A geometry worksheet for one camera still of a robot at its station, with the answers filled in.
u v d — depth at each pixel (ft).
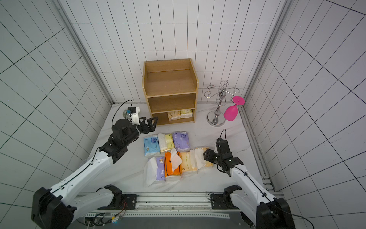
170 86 2.83
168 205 2.38
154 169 2.54
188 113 3.40
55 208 1.21
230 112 3.03
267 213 1.31
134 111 2.10
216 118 3.52
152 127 2.20
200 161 2.68
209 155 2.45
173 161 2.65
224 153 2.11
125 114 3.58
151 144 2.95
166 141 3.00
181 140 3.00
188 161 2.71
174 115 3.40
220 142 2.12
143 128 2.15
